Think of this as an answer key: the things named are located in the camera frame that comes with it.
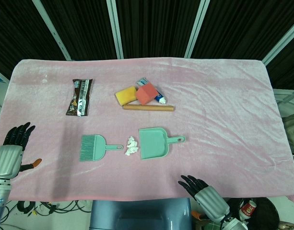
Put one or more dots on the wooden rolling pin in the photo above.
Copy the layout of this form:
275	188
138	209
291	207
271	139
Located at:
149	108

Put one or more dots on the yellow sponge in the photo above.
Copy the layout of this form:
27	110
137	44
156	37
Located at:
125	95

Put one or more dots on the pink velvet tablecloth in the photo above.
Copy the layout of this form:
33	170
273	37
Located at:
209	107

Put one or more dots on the blue-grey robot torso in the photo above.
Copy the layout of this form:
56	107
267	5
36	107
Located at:
139	214

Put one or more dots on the black bag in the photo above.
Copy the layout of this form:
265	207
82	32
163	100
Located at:
266	213

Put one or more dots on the black and silver right hand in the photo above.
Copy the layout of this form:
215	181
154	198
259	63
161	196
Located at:
210	202

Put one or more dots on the black and silver left hand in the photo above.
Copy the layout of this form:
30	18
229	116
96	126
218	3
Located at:
8	160

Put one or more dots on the green hand brush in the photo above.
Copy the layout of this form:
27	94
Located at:
96	148

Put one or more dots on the brown snack wrapper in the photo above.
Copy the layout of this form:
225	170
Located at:
80	97

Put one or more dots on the red foam cube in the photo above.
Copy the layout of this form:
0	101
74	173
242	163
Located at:
146	94

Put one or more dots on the green plastic dustpan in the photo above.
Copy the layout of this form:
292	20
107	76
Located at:
152	143

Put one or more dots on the blue and white toothpaste tube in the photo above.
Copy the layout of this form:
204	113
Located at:
160	97

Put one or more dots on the olive green bag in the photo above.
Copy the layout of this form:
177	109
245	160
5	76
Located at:
291	131

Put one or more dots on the white partition post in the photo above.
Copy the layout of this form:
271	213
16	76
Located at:
53	31
281	40
197	31
115	31

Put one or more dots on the red paper cup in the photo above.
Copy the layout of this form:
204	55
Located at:
248	209

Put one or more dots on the white paper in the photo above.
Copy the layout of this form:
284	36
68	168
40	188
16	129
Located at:
131	151
132	141

